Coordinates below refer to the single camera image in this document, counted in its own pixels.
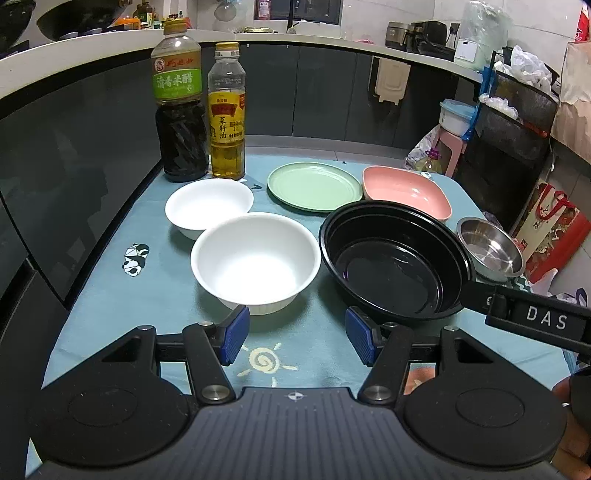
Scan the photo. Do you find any large white bowl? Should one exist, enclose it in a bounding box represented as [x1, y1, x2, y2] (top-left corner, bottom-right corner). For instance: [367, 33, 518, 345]
[190, 212, 321, 316]

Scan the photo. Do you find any large cooking oil jug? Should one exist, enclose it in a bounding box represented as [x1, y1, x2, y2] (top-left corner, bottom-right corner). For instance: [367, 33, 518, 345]
[415, 148, 445, 174]

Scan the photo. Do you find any green round plate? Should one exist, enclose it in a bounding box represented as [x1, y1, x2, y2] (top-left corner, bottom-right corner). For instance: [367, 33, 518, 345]
[266, 161, 363, 213]

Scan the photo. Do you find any pink squarish bowl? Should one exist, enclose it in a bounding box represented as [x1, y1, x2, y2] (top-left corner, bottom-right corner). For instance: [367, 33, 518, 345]
[363, 166, 453, 221]

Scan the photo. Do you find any stainless steel bowl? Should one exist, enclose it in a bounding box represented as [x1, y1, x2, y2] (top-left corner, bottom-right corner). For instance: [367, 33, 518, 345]
[457, 217, 525, 283]

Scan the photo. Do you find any white lidded container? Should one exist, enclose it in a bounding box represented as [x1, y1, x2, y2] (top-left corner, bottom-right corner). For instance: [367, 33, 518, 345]
[439, 99, 476, 137]

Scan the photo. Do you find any black round plastic bowl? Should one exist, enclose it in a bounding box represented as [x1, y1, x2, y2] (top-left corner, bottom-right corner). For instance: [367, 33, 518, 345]
[318, 201, 475, 326]

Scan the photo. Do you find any black storage rack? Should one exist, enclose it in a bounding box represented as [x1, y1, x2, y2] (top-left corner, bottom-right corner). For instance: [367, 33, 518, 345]
[454, 52, 558, 232]

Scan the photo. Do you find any small white bowl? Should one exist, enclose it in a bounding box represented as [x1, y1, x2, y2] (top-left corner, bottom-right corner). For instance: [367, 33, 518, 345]
[164, 178, 254, 240]

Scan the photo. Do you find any white rice cooker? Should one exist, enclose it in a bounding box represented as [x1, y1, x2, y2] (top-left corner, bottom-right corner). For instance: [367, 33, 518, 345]
[454, 1, 513, 71]

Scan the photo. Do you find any dark vinegar bottle green label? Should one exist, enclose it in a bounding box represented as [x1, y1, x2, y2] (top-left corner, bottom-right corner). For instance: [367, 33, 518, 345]
[150, 17, 208, 182]

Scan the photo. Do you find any yellow oil bottle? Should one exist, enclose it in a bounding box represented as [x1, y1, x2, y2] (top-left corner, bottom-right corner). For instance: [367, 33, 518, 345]
[207, 42, 245, 180]

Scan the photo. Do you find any pink plastic stool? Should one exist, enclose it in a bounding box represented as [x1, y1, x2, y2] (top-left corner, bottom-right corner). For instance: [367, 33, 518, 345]
[434, 126, 467, 178]

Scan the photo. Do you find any light blue tablecloth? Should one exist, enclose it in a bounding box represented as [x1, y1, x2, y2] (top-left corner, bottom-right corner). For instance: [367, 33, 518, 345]
[43, 155, 569, 460]

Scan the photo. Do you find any person's hand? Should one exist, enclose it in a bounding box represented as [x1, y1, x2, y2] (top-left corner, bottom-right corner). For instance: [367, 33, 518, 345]
[403, 366, 591, 480]

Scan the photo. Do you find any red gift bag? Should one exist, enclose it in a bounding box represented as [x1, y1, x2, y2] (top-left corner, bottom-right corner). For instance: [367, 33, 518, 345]
[514, 180, 590, 283]

